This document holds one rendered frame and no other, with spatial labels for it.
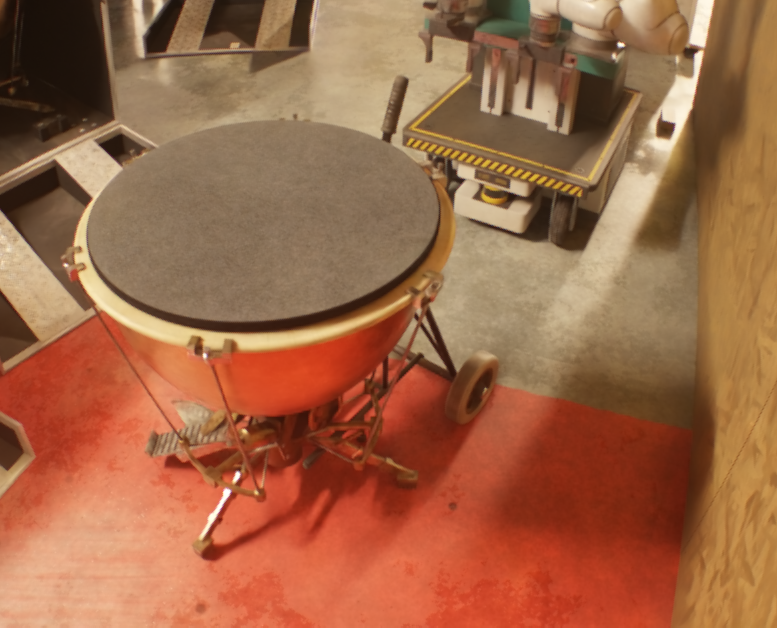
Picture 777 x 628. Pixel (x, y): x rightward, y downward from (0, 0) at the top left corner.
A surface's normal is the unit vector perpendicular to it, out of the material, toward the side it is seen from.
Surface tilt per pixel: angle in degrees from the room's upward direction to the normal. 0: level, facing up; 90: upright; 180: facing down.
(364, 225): 0
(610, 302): 0
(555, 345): 0
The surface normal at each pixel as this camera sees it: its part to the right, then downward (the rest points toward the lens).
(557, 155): 0.04, -0.77
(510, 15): -0.44, 0.55
